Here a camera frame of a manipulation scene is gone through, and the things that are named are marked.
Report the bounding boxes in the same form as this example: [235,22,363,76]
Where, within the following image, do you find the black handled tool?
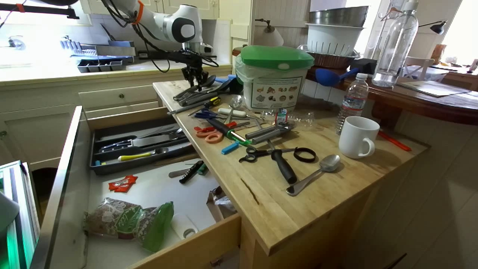
[179,160,205,184]

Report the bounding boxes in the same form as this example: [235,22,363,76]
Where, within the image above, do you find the white handled knife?
[218,107,247,117]

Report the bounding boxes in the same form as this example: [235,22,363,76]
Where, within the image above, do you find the silver table knife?
[136,126,183,138]

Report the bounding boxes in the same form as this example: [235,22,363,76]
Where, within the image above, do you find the black ring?
[293,147,317,164]

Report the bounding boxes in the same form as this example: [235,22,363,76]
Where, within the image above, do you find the red sachets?
[108,175,138,194]

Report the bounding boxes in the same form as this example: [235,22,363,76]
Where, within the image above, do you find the white chair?
[403,56,436,81]

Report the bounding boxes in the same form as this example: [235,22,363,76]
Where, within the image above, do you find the white table lamp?
[255,18,284,47]

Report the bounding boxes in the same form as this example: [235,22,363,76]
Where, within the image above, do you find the black desk lamp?
[418,20,447,35]

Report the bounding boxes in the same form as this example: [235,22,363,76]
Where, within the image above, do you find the white mug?
[338,116,381,160]

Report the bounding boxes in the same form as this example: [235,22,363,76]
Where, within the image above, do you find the big silver spoon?
[286,154,341,197]

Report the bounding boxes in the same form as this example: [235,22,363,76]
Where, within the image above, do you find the small silver spoon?
[224,95,243,124]

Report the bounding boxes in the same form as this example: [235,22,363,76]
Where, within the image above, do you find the black metal bar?
[0,3,80,19]

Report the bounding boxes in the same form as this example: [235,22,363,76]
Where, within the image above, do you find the brown basket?
[298,44,361,69]

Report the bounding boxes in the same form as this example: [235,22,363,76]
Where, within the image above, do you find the small plastic water bottle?
[335,73,370,135]

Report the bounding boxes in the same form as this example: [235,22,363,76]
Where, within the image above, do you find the white bin with green lid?
[235,45,315,113]

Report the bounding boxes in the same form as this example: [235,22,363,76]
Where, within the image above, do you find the blue ladle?
[314,67,360,87]

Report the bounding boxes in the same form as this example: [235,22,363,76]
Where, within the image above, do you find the orange scissors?
[194,121,238,144]

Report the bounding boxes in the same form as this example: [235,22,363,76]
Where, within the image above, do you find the wooden drawer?
[30,106,242,269]

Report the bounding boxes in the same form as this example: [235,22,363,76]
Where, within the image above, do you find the black scissors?
[239,145,296,163]

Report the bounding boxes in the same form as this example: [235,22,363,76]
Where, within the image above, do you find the white colander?
[306,23,365,57]

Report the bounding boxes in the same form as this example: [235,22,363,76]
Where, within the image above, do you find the window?
[442,0,478,65]

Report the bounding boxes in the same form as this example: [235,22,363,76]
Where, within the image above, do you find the heap of dark utensils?
[172,74,235,107]

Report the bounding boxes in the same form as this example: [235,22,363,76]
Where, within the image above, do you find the round wooden table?
[306,63,478,126]

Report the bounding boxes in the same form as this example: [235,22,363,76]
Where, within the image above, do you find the green bag of beans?
[84,198,175,253]

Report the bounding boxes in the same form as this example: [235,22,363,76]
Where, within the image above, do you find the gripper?
[181,55,209,89]

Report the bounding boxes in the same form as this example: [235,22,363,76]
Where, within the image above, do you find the black handled peeler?
[267,140,298,185]

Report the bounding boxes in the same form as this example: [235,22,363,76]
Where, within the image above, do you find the white tape roll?
[171,213,199,240]

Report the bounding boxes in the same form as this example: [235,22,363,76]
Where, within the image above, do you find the blue scissors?
[194,109,218,120]

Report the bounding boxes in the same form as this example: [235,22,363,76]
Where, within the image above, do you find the dark grey cutlery rack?
[89,117,197,176]

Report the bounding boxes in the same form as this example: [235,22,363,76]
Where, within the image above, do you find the black handled kitchen knife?
[99,133,180,153]

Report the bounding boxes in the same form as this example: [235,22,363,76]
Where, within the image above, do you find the yellow and black screwdriver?
[167,96,222,115]

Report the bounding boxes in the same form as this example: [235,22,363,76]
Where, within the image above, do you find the tall clear bottle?
[372,0,419,88]

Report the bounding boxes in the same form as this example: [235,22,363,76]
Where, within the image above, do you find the silver garlic press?
[245,124,296,145]

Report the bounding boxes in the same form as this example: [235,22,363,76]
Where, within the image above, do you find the orange pen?
[378,130,412,152]

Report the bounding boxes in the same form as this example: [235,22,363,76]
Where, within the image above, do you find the metal bowl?
[308,5,370,28]

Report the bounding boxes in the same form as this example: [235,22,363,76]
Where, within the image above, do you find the blue dish rack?
[59,37,136,74]

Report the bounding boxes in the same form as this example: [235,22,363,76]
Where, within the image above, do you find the grey placemat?
[396,80,472,99]

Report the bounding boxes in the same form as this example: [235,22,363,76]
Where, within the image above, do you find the black handled utensil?
[93,146,147,165]

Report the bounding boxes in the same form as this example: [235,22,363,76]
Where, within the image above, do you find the cream kitchen cabinet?
[0,63,234,169]

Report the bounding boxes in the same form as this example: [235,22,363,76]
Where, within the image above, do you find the yellow handled utensil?
[118,147,169,162]

